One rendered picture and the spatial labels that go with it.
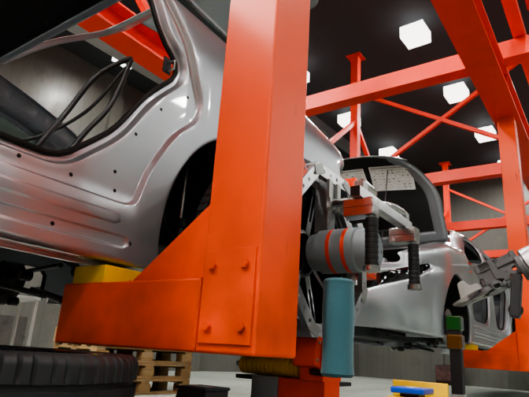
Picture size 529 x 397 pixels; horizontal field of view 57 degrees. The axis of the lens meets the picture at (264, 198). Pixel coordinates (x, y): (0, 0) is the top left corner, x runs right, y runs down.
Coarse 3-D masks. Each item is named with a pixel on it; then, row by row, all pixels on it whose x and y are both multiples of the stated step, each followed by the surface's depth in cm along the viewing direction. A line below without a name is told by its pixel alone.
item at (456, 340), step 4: (448, 336) 134; (452, 336) 134; (456, 336) 133; (460, 336) 132; (448, 340) 134; (452, 340) 133; (456, 340) 133; (460, 340) 132; (448, 344) 134; (452, 344) 133; (456, 344) 132; (460, 344) 132; (464, 344) 134; (448, 348) 133; (452, 348) 133; (456, 348) 132; (460, 348) 132; (464, 348) 134
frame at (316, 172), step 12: (312, 168) 151; (324, 168) 159; (312, 180) 150; (324, 180) 160; (336, 180) 166; (348, 192) 171; (348, 276) 175; (360, 276) 173; (300, 288) 137; (360, 288) 171; (300, 300) 136; (360, 300) 168; (300, 312) 136; (300, 324) 140; (312, 324) 139; (300, 336) 142; (312, 336) 139
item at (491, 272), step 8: (504, 256) 134; (512, 256) 131; (480, 264) 133; (488, 264) 132; (496, 264) 133; (504, 264) 132; (512, 264) 131; (520, 264) 128; (480, 272) 132; (488, 272) 132; (496, 272) 131; (504, 272) 132; (512, 272) 130; (520, 272) 129; (528, 272) 127; (480, 280) 136; (488, 280) 131; (496, 280) 130; (504, 280) 129; (496, 288) 129; (504, 288) 131
